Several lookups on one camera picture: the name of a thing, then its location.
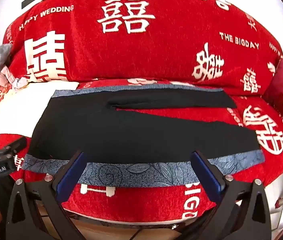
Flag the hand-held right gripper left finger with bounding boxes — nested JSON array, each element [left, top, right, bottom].
[[5, 151, 87, 240]]

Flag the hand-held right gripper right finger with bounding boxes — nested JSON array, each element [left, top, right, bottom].
[[191, 151, 278, 240]]

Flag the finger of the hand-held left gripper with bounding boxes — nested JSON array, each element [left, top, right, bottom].
[[0, 137, 28, 158]]

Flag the black pants with blue trim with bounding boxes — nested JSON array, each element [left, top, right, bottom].
[[21, 84, 265, 188]]

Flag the grey cloth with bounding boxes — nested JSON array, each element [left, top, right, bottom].
[[0, 43, 12, 71]]

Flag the red patterned quilt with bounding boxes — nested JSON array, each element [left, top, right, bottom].
[[0, 0, 283, 227]]

